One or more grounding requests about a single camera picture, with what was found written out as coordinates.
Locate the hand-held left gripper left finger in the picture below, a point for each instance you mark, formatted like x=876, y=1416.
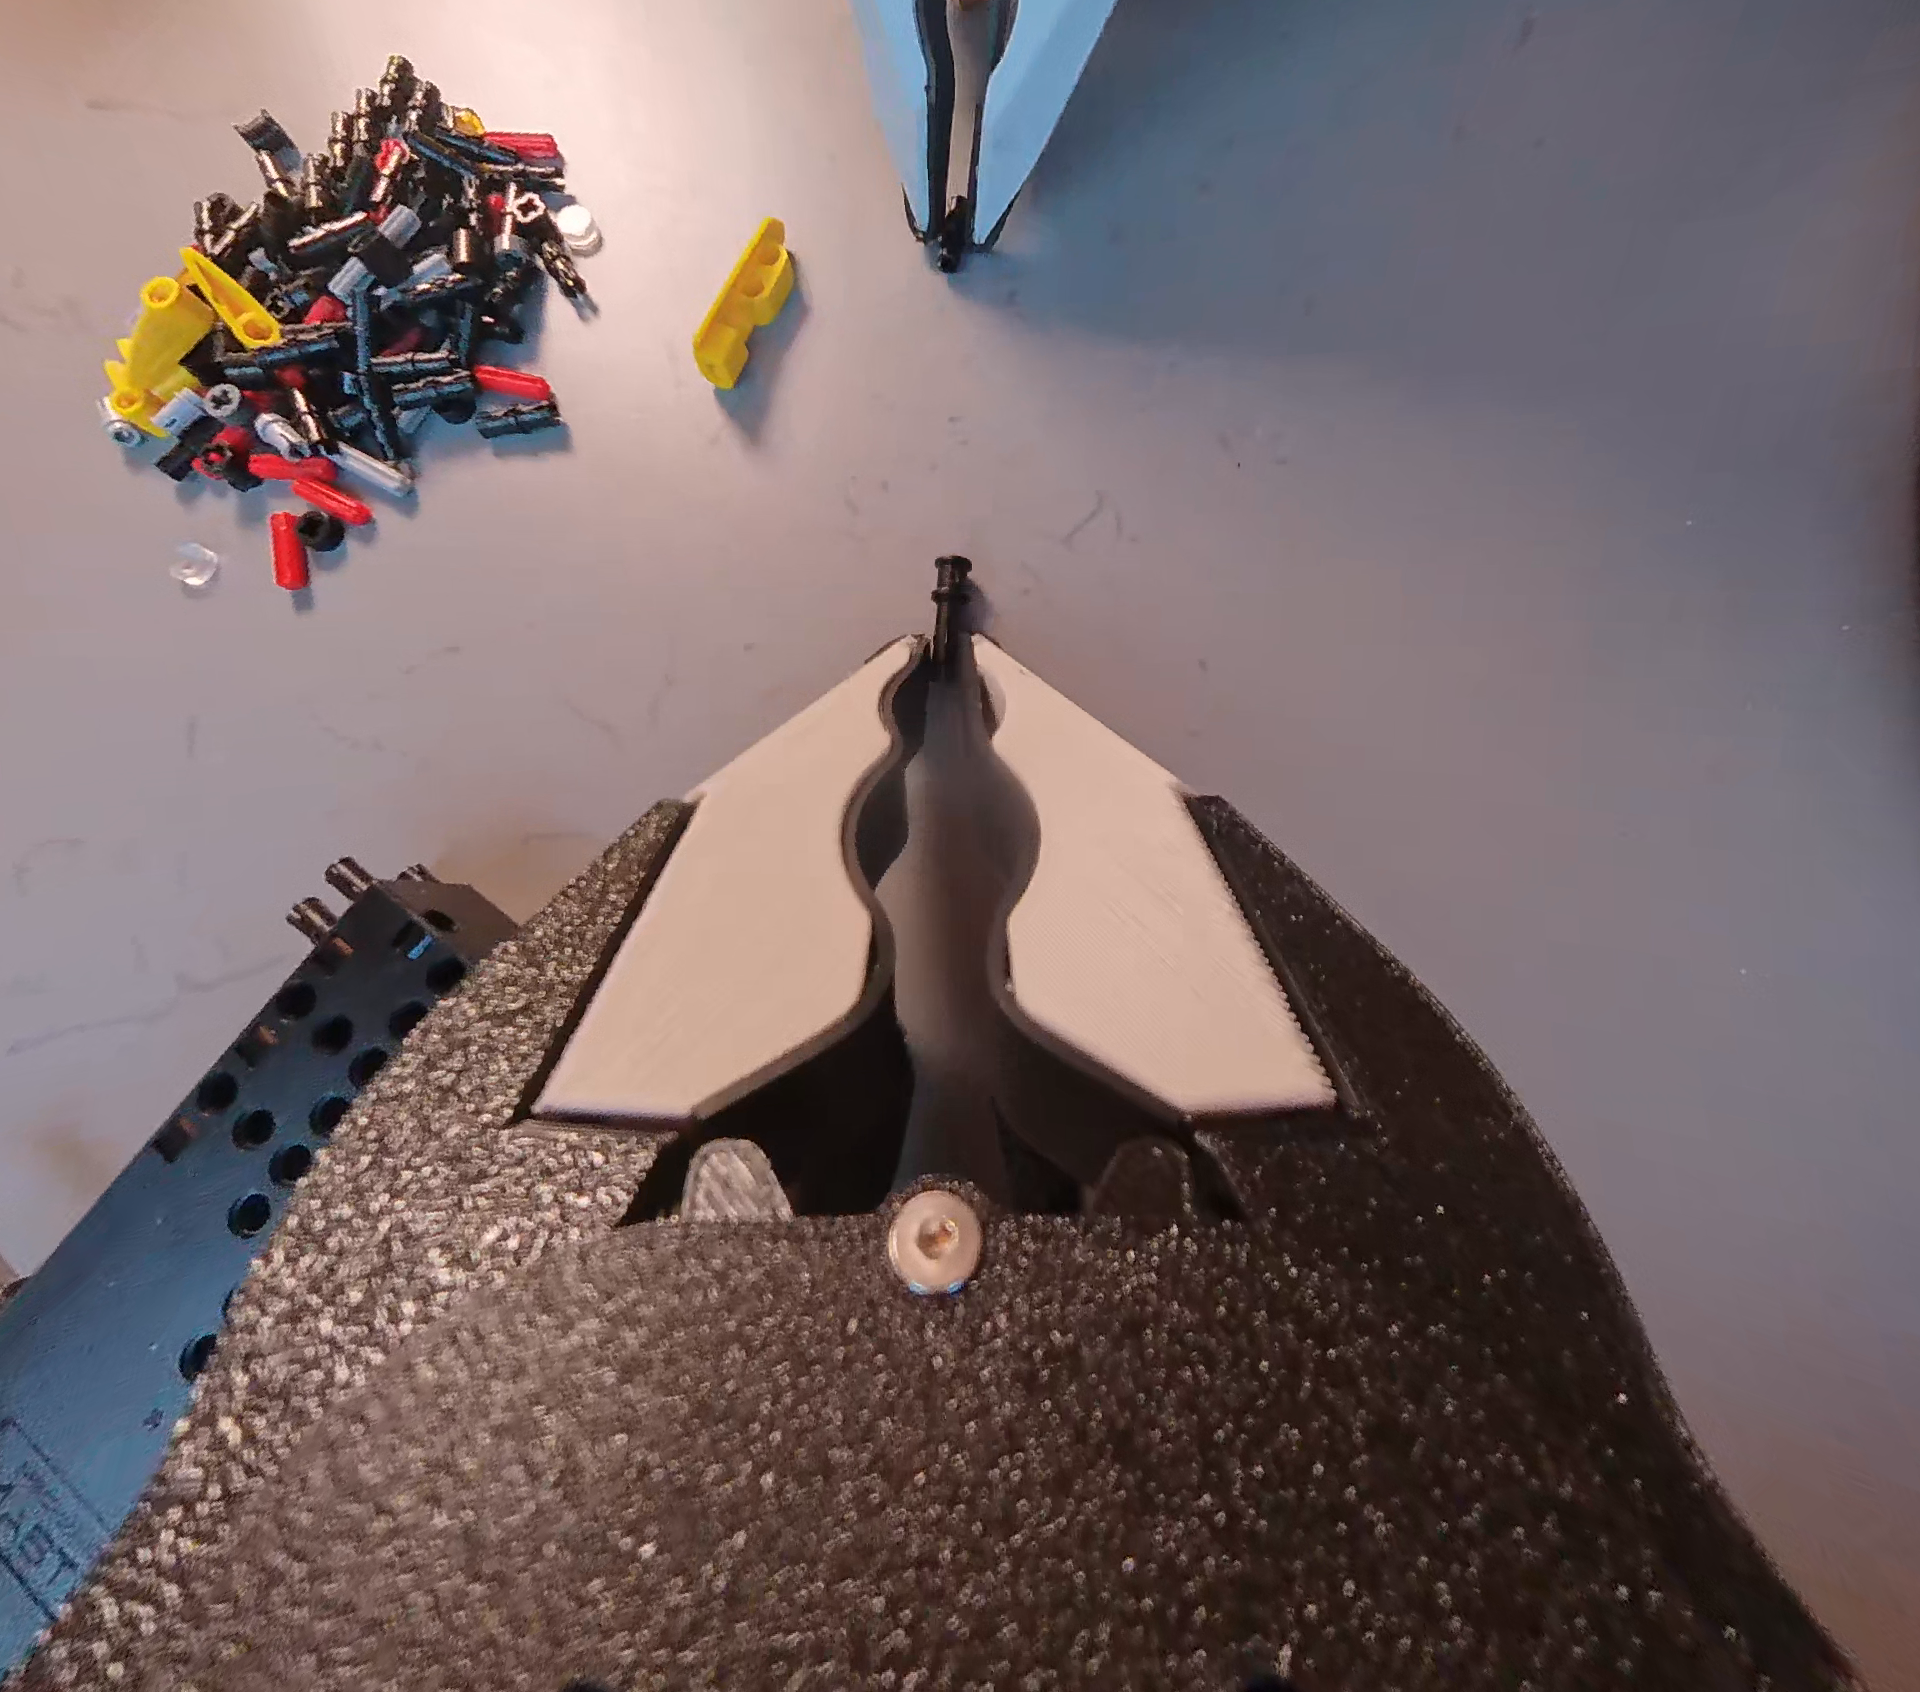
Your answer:
x=718, y=942

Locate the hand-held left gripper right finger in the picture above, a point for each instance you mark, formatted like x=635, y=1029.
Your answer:
x=1156, y=959

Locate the yellow piece with black pins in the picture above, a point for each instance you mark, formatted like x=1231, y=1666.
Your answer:
x=742, y=306

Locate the long black axle pin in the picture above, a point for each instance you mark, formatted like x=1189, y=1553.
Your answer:
x=950, y=613

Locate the grey desk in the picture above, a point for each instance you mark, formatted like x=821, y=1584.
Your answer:
x=1349, y=449

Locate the pile of small building pins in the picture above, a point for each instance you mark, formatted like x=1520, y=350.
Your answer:
x=373, y=297

